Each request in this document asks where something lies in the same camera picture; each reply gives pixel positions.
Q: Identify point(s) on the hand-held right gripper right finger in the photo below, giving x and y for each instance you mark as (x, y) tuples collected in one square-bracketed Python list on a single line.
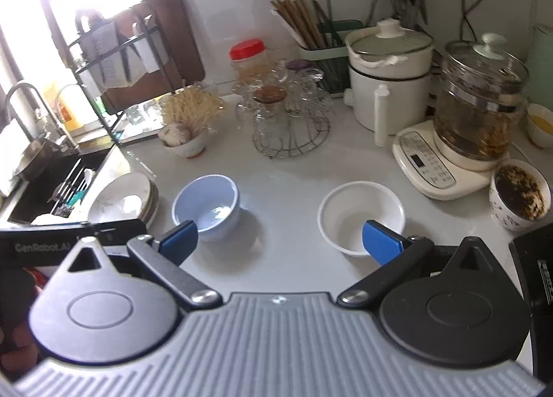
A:
[(380, 243)]

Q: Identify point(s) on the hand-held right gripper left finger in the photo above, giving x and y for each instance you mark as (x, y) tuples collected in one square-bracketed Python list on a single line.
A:
[(177, 241)]

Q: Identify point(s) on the white bowl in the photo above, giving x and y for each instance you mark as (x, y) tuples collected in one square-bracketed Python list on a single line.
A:
[(354, 211)]

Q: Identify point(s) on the light blue bowl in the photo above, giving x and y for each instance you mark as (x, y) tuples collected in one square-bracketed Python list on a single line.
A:
[(207, 207)]

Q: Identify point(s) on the dark rimmed plate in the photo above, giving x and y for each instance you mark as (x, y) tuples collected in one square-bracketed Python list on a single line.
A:
[(152, 202)]

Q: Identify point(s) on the person's left hand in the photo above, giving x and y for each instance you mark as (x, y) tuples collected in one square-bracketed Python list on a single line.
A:
[(17, 336)]

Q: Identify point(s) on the black kitchen sink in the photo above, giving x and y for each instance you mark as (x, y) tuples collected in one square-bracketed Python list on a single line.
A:
[(47, 202)]

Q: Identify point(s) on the steel pot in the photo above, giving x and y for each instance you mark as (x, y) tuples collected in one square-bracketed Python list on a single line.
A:
[(30, 159)]

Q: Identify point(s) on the white kettle control base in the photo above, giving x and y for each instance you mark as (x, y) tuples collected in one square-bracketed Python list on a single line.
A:
[(432, 168)]

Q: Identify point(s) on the small bowl of garlic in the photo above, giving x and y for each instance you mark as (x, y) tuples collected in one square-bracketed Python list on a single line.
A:
[(190, 149)]

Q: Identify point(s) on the white countertop appliance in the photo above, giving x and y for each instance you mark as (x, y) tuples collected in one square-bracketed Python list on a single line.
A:
[(11, 150)]

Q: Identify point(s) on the garlic bulbs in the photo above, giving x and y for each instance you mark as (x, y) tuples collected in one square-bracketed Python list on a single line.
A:
[(177, 135)]

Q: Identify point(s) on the white drain tray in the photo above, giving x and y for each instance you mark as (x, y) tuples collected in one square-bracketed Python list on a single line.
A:
[(138, 134)]

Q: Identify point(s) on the yellow detergent bottle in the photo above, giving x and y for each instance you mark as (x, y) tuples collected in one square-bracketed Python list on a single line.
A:
[(71, 111)]

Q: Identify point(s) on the clear drinking glass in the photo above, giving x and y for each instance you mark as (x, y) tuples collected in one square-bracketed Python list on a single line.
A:
[(134, 114), (152, 111)]

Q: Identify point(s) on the patterned cup of tea leaves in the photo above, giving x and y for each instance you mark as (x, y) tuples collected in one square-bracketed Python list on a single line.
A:
[(518, 198)]

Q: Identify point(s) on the white electric pot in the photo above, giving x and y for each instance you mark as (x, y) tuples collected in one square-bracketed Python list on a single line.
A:
[(389, 90)]

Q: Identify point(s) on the small steel faucet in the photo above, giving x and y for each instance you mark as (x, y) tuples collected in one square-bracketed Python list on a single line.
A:
[(65, 88)]

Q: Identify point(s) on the tall steel faucet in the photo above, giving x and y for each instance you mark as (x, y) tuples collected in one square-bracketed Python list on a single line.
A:
[(21, 86)]

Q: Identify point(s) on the set of glass cups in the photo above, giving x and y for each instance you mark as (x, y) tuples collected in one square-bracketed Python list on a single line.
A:
[(311, 90)]

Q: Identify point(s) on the glass electric kettle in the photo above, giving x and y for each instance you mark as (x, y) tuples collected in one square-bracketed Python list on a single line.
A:
[(479, 107)]

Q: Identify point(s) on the green chopstick holder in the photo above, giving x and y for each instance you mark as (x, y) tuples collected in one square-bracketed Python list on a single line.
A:
[(332, 64)]

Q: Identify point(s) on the black dish rack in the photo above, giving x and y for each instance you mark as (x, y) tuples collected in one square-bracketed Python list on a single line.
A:
[(162, 55)]

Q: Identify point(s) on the textured rack knife holder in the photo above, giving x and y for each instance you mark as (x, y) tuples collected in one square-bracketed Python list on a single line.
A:
[(108, 64)]

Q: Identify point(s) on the white rack utensil caddy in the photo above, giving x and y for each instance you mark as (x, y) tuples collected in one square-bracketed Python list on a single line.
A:
[(142, 55)]

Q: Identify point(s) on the red lid jar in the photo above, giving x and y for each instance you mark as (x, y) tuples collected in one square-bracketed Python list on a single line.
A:
[(248, 62)]

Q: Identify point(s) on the cup of yellow liquid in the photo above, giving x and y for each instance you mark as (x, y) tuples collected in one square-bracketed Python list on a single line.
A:
[(540, 129)]

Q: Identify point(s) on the brown cutting board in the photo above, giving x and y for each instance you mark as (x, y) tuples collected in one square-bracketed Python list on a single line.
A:
[(181, 34)]

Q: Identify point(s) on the kitchen window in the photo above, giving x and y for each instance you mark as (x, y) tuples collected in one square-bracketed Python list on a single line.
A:
[(26, 12)]

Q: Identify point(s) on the bundle of wooden chopsticks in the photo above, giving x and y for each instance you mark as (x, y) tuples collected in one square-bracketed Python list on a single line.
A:
[(298, 16)]

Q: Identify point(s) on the pale green appliance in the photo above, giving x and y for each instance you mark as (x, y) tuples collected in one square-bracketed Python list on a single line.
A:
[(542, 64)]

